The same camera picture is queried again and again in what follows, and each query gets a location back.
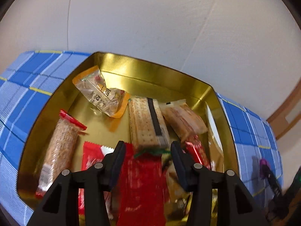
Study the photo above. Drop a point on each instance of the blue plaid tablecloth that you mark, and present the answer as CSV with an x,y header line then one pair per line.
x,y
28,87

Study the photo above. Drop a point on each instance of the wooden door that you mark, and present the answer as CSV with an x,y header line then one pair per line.
x,y
282,122

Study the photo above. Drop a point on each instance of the orange meat floss cake packet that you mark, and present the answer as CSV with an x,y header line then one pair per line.
x,y
185,120

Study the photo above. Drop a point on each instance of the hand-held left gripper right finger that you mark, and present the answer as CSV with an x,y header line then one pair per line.
x,y
181,169

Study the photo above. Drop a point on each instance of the red white snack packet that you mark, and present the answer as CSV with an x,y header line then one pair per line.
x,y
91,155

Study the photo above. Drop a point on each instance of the gold metal tin box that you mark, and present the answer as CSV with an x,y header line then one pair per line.
x,y
141,75

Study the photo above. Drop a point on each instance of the shiny red candy packet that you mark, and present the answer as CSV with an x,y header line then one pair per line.
x,y
197,150

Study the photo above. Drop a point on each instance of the yellow snack packet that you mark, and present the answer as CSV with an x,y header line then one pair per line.
x,y
172,183

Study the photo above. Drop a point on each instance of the purple snack packet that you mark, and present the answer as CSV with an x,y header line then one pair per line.
x,y
264,164

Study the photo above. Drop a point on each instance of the long white sachet gold end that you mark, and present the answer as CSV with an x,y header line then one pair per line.
x,y
212,122

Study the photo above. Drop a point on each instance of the cracker packet with green ends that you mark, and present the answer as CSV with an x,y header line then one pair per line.
x,y
143,122

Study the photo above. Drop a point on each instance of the long biscuit bar packet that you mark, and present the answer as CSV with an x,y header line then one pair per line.
x,y
61,141

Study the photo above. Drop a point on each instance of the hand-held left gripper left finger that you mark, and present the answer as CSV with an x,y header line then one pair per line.
x,y
117,164

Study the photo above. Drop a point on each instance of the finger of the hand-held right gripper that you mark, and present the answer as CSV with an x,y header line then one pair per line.
x,y
272,183

